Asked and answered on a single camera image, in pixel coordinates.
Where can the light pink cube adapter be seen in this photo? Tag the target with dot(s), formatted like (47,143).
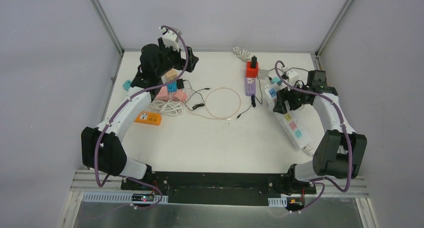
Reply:
(163,95)

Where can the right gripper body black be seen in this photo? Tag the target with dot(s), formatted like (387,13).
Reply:
(295,98)

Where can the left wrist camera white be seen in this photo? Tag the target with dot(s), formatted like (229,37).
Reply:
(169,39)

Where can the white cube adapter behind red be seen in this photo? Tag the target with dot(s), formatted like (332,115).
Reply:
(263,73)

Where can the black mounting base plate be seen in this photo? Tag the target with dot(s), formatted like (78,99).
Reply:
(236,189)

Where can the long white power strip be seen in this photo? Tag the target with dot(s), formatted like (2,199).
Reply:
(290,122)

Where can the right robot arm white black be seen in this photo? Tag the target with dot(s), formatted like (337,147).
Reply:
(340,152)

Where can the beige cube adapter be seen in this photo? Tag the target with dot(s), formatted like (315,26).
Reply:
(171,75)

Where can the red cube socket adapter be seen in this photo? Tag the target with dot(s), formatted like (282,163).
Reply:
(252,69)

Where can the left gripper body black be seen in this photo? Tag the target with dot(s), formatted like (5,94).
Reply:
(180,59)

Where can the pink cube socket adapter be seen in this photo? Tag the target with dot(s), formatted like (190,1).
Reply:
(179,96)

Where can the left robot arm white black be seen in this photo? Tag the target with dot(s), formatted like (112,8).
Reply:
(102,145)

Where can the purple power strip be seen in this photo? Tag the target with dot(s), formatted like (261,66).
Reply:
(250,86)

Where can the teal power strip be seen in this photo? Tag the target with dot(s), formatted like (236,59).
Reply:
(127,85)

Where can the orange power strip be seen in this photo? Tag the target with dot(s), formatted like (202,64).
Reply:
(149,118)

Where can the blue plug adapter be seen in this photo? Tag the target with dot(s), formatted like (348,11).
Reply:
(172,87)

